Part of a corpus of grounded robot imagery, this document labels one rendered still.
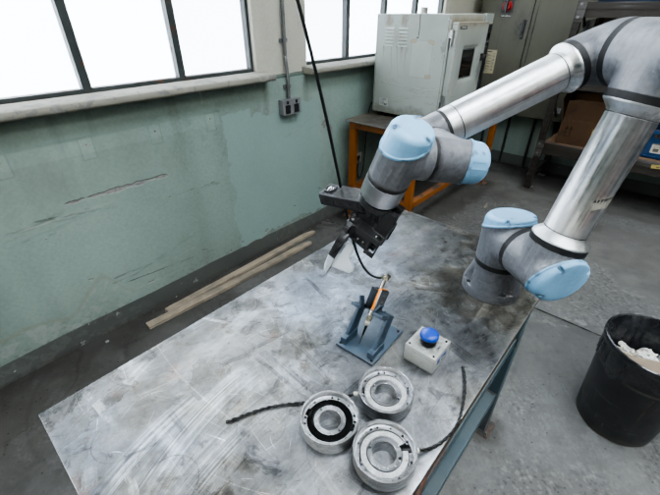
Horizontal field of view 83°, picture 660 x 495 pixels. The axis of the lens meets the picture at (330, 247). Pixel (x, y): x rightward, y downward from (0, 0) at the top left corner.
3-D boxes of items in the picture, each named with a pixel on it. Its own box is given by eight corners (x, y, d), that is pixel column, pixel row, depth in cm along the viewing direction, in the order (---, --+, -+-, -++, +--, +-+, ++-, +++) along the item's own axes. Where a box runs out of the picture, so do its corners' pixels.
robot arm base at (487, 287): (475, 264, 112) (482, 236, 107) (527, 285, 104) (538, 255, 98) (452, 288, 103) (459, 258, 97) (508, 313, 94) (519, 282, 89)
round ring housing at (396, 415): (409, 380, 77) (411, 366, 75) (414, 428, 68) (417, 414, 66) (357, 377, 78) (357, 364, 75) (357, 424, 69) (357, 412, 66)
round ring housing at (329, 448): (291, 445, 65) (290, 431, 63) (314, 397, 74) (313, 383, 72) (348, 467, 62) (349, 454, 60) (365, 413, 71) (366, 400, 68)
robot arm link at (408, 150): (449, 146, 56) (397, 140, 53) (417, 197, 64) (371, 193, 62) (432, 114, 60) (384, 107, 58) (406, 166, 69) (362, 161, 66)
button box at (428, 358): (431, 375, 78) (435, 359, 75) (403, 357, 82) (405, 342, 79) (450, 353, 83) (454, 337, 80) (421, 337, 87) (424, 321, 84)
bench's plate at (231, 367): (227, 787, 38) (224, 786, 37) (42, 420, 72) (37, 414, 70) (559, 269, 113) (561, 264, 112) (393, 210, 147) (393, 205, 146)
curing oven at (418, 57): (445, 129, 249) (464, 14, 214) (370, 114, 283) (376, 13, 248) (482, 112, 288) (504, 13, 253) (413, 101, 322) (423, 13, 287)
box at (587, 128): (613, 152, 309) (632, 105, 289) (548, 142, 334) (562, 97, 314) (617, 141, 336) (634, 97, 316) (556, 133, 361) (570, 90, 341)
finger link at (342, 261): (338, 290, 76) (363, 253, 73) (315, 273, 77) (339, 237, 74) (343, 287, 79) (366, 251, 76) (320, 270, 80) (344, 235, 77)
